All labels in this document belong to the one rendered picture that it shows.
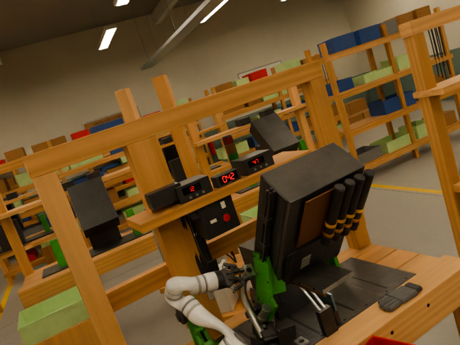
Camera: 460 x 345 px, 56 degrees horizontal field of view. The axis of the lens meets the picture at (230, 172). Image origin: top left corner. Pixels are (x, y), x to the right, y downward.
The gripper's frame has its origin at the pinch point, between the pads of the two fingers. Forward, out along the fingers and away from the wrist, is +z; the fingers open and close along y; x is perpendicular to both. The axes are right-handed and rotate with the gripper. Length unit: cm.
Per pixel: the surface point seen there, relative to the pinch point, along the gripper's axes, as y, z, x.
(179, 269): 18.1, -20.2, 17.4
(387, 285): -22, 61, -1
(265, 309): -17.1, 1.1, -0.7
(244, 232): 31.0, 18.5, 17.6
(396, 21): 413, 489, 85
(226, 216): 26.0, 0.2, -5.5
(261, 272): -3.7, 3.9, -5.1
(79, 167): 511, 23, 454
